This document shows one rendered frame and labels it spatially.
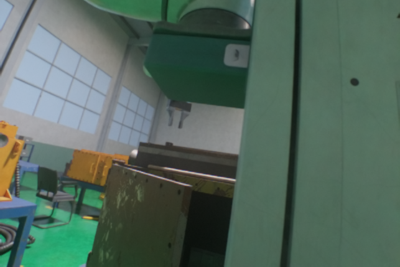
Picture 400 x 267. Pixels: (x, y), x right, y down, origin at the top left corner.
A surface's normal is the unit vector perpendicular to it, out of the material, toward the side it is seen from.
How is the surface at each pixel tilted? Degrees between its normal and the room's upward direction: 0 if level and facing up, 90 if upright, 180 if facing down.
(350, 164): 90
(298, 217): 90
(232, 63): 90
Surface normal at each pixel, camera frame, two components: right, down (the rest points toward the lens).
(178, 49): -0.09, -0.28
